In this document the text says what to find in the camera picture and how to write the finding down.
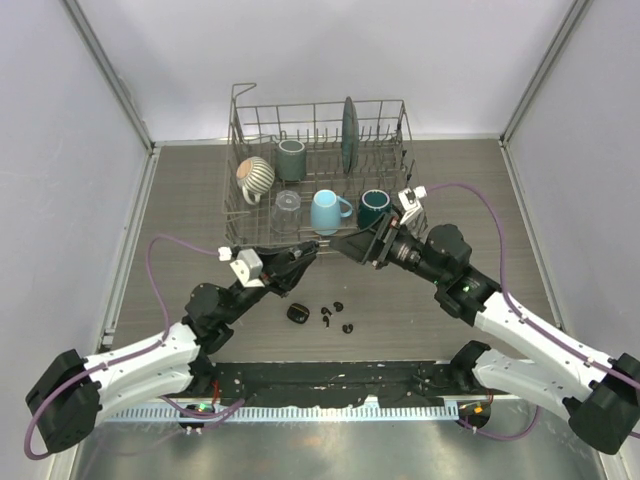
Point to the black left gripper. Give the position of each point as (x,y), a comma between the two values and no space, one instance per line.
(275,261)

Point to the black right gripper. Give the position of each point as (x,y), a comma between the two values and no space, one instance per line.
(356,246)

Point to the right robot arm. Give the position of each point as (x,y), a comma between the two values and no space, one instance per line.
(596,394)

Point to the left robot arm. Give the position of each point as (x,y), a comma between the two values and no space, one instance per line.
(75,393)

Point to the small black earbud case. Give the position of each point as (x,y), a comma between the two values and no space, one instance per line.
(298,313)

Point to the dark green mug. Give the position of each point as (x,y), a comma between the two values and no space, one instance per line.
(372,204)

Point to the clear glass tumbler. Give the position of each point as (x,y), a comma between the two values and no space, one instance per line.
(286,212)

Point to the light blue mug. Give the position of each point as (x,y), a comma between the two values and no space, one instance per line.
(328,210)

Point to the striped ceramic mug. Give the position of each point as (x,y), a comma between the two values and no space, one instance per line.
(255,178)

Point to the grey ceramic cup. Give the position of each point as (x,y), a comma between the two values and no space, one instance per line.
(290,160)

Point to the dark teal plate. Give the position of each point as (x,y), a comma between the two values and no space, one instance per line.
(350,136)

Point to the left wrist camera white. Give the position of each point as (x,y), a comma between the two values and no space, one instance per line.
(245,264)

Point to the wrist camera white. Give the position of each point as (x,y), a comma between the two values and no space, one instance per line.
(245,264)
(413,214)

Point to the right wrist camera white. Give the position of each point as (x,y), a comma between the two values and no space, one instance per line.
(413,214)

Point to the metal wire dish rack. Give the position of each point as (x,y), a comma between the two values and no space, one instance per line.
(306,171)

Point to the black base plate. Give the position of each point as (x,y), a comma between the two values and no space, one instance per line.
(333,384)

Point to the white slotted cable duct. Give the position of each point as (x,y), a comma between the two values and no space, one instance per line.
(370,410)

